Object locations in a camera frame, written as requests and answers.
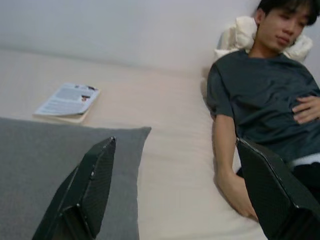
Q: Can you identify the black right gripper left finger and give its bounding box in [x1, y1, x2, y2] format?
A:
[31, 136, 117, 240]

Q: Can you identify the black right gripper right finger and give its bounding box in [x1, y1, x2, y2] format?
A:
[235, 137, 320, 240]

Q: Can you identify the grey square pillow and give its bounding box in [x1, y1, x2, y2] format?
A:
[0, 116, 152, 240]

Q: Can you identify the cream white pillow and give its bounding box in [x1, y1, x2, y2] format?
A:
[213, 15, 314, 61]

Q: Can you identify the paperback book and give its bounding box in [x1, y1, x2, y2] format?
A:
[32, 82, 101, 124]

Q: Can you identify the bed with beige sheet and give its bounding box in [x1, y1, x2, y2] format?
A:
[0, 47, 320, 240]

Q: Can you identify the person in dark green t-shirt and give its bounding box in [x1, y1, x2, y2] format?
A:
[207, 0, 320, 222]

